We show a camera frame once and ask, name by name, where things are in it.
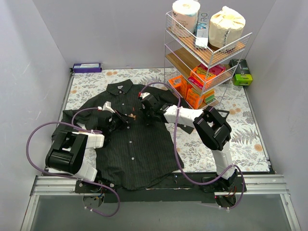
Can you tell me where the cream toilet paper roll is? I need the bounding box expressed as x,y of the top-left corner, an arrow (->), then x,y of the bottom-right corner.
208,6 -> 246,49

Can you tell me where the white wire shelf rack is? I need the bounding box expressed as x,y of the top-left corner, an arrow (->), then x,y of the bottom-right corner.
164,12 -> 251,109

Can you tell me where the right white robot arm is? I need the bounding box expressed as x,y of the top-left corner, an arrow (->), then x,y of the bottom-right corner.
139,92 -> 236,191

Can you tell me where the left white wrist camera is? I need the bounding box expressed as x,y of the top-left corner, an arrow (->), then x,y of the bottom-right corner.
102,101 -> 115,113

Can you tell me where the orange pink snack box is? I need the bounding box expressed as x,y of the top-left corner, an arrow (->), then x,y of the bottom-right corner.
188,64 -> 226,90

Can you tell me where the blue white toothpaste box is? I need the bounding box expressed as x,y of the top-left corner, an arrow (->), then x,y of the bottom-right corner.
194,12 -> 209,49

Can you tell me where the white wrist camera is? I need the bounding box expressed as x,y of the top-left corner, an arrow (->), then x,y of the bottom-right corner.
138,92 -> 151,100
102,101 -> 115,113

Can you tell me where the green black box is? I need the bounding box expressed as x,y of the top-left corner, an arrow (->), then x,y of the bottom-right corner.
229,59 -> 253,86

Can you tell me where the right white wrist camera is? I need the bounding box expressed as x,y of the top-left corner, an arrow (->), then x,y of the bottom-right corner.
138,92 -> 151,100

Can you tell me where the black pinstriped shirt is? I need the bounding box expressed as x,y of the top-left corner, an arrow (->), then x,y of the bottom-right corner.
62,79 -> 183,190

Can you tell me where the white toilet paper roll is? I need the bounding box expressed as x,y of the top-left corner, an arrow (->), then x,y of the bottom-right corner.
171,0 -> 201,38

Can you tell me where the orange box left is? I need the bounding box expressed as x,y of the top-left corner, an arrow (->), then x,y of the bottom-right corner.
168,75 -> 192,98

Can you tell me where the black brooch display box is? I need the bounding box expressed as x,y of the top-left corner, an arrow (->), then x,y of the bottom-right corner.
217,110 -> 230,119

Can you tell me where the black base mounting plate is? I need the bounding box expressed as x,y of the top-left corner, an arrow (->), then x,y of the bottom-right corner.
74,173 -> 243,206

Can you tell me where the gold brooch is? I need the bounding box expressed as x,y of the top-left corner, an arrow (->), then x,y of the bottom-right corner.
129,114 -> 137,120

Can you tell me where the floral tablecloth mat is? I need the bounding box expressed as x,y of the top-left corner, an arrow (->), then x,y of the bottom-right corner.
64,68 -> 271,173

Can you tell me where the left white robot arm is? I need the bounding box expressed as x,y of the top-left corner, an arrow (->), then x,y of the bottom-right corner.
45,111 -> 134,193

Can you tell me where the aluminium frame rail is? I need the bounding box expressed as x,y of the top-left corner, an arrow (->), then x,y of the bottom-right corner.
20,175 -> 80,231

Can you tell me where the purple flat box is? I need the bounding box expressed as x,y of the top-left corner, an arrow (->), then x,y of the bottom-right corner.
72,63 -> 102,73

